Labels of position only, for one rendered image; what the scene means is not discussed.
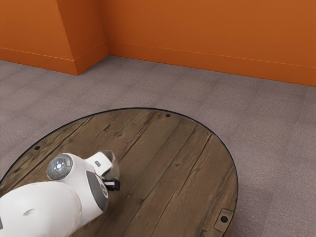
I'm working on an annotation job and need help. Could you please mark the clear glass faceted mug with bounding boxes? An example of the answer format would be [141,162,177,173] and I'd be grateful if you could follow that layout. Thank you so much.
[104,150,121,179]

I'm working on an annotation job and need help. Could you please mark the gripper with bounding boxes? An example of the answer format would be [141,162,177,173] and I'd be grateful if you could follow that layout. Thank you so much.
[101,169,121,192]

